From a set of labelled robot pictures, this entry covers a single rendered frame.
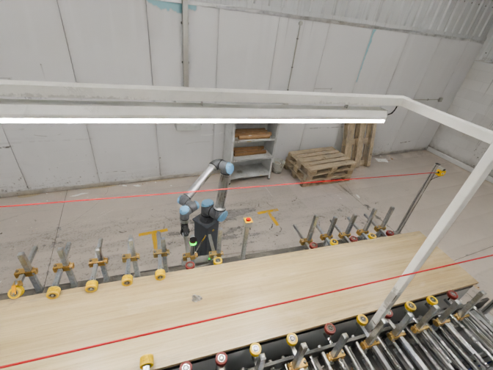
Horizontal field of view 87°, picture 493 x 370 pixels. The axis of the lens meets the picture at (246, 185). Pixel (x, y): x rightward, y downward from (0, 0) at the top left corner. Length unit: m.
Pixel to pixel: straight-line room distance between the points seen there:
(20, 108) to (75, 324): 1.47
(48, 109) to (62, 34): 3.02
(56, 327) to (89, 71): 3.24
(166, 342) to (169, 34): 3.79
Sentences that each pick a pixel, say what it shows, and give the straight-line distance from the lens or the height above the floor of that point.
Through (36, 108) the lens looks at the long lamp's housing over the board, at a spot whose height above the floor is 2.37.
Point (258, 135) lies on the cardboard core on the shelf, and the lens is 4.85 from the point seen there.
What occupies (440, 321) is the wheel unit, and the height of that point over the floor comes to 0.86.
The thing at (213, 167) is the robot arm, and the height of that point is 1.38.
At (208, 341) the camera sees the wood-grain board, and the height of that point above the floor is 0.90.
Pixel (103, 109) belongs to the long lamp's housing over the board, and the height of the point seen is 2.37.
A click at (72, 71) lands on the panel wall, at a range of 4.51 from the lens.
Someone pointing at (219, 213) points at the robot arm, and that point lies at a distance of 3.06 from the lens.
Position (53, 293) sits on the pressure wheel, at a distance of 2.48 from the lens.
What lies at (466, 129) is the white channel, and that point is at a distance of 1.80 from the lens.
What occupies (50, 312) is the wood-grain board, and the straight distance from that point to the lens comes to 2.48.
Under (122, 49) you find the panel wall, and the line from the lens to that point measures 4.41.
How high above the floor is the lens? 2.81
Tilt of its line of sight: 33 degrees down
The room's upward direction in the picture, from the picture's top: 8 degrees clockwise
